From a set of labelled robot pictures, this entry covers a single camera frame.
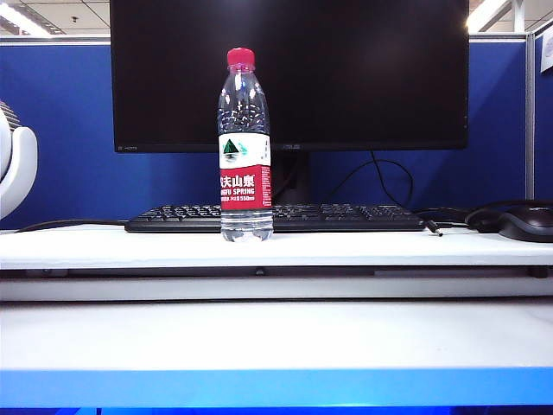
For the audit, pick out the clear plastic water bottle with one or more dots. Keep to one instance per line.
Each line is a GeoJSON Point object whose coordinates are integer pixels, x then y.
{"type": "Point", "coordinates": [246, 186]}

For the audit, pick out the red plastic bottle cap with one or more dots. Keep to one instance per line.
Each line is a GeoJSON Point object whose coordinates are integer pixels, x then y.
{"type": "Point", "coordinates": [241, 56]}

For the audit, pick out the black computer keyboard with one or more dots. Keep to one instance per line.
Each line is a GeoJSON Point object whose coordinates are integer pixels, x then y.
{"type": "Point", "coordinates": [181, 216]}

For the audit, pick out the black computer monitor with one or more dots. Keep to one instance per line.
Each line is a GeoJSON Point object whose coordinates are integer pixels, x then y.
{"type": "Point", "coordinates": [367, 78]}

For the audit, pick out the black computer mouse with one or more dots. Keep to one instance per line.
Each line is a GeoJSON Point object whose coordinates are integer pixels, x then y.
{"type": "Point", "coordinates": [531, 222]}

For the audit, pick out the white desk fan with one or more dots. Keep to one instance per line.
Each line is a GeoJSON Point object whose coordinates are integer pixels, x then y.
{"type": "Point", "coordinates": [21, 155]}

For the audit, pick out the blue cubicle side partition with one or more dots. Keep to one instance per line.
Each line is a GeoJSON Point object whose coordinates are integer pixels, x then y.
{"type": "Point", "coordinates": [545, 129]}

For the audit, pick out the ceiling light panel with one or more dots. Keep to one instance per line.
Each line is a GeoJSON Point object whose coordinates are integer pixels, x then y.
{"type": "Point", "coordinates": [21, 21]}
{"type": "Point", "coordinates": [486, 15]}

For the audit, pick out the white paper sheet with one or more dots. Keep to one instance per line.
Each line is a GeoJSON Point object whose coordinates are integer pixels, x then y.
{"type": "Point", "coordinates": [548, 54]}

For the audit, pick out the blue cubicle partition, grey frame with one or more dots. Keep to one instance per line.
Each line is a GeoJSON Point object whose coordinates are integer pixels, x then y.
{"type": "Point", "coordinates": [497, 108]}

